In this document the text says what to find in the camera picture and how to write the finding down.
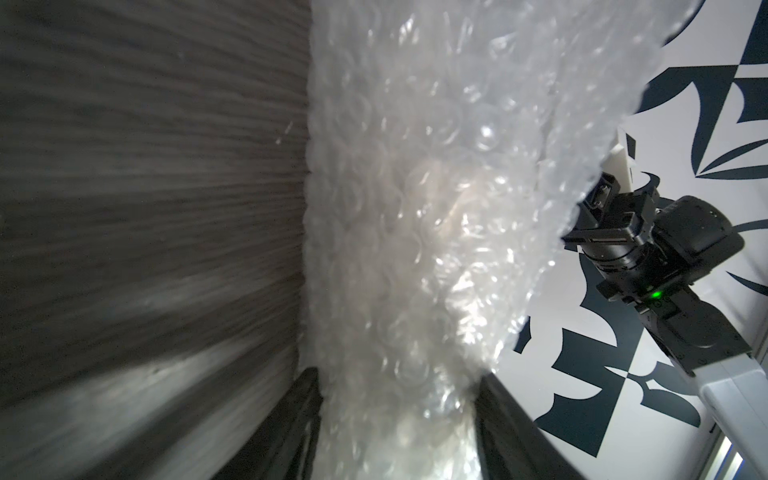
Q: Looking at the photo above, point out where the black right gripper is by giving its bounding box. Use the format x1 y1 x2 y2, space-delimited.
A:
563 173 744 303

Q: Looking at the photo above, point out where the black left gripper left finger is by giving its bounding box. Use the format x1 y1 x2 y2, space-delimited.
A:
213 367 323 480

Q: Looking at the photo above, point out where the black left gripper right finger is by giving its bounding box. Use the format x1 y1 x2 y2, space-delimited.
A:
474 373 584 480

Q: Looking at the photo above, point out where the clear bubble wrap sheet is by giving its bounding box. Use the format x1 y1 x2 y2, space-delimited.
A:
301 1 696 479

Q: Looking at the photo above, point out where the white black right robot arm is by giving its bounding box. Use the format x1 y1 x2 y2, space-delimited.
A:
563 173 767 475

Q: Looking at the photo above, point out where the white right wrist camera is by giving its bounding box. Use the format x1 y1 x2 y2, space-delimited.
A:
602 140 633 193

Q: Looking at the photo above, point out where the aluminium frame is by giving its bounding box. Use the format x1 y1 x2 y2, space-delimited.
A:
695 327 767 479

